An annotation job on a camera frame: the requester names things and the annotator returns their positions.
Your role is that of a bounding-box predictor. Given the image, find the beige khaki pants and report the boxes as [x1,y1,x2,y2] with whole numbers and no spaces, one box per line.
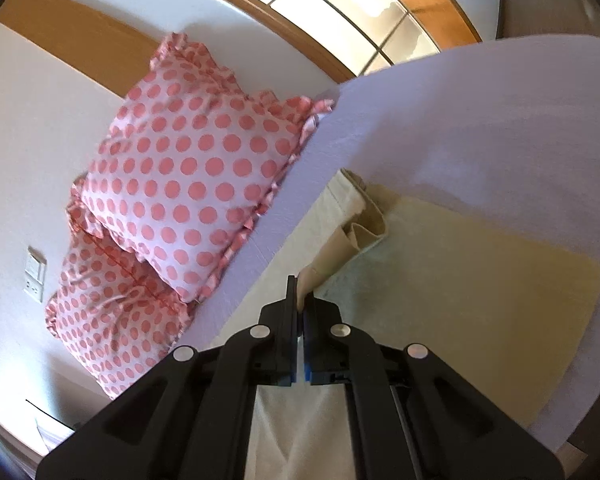
[216,170,600,451]

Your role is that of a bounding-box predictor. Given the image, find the lower pink polka dot pillow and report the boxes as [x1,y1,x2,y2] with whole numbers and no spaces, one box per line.
[45,230,193,399]

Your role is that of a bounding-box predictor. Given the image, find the pink polka dot pillow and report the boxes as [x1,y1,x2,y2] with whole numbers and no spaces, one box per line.
[45,230,193,399]
[69,34,334,304]

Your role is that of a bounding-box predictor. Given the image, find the upper pink polka dot pillow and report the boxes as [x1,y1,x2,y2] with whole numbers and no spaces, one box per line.
[69,34,334,304]

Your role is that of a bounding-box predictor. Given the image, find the bed with lavender sheet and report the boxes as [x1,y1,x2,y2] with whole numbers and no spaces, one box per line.
[182,35,600,450]

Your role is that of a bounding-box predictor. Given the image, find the shoji paper sliding window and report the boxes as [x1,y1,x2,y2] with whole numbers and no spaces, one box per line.
[260,0,440,76]

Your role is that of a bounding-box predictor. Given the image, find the wooden headboard panel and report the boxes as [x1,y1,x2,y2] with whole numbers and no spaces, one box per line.
[0,0,159,96]

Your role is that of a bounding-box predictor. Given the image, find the white wall outlet plate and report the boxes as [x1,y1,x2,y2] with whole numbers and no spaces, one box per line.
[23,247,46,304]

